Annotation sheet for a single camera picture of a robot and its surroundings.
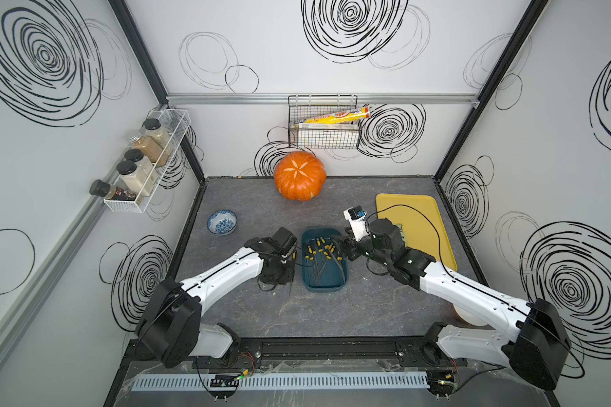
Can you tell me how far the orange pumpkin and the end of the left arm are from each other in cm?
36

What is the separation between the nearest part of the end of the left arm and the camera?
60 centimetres

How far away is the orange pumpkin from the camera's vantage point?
3.42 ft

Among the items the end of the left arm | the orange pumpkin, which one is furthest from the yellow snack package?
the end of the left arm
